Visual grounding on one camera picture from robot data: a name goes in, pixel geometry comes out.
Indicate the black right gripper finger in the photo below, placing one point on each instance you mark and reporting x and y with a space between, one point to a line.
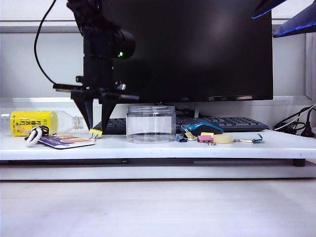
269 6
301 23

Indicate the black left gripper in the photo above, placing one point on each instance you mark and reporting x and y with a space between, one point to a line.
98 90

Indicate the yellow binder clip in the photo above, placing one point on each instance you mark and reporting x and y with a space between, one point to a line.
207 134
189 135
95 132

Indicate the round transparent plastic jar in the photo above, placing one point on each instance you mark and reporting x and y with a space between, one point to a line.
150 123

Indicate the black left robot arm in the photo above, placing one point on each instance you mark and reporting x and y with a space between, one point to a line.
98 37

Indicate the purple orange card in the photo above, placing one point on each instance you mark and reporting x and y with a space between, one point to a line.
66 142

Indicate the clear bottle yellow label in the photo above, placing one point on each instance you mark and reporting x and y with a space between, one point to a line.
34 123

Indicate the white desk riser board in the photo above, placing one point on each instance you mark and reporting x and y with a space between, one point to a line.
148 150

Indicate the white lower base panel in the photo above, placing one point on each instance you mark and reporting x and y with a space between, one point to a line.
148 172

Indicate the black computer monitor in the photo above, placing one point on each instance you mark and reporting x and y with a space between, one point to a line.
197 49

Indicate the blue binder clip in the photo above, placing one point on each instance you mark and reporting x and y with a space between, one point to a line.
181 139

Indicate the silver monitor stand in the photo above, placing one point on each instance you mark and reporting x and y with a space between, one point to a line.
196 109

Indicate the black power plug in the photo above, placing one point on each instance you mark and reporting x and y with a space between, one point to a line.
308 130

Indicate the blue black computer mouse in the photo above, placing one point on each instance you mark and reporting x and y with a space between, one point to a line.
205 128

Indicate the pink binder clip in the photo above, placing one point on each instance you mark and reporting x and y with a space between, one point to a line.
204 139

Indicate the black keyboard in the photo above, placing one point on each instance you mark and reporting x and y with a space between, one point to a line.
234 123

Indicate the teal binder clip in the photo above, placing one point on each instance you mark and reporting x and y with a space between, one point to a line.
258 139

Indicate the beige tape roll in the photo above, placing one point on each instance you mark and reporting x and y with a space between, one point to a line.
222 139

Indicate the black riser foot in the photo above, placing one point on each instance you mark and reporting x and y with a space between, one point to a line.
298 163

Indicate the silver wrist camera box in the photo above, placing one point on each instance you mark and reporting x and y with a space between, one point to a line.
121 86

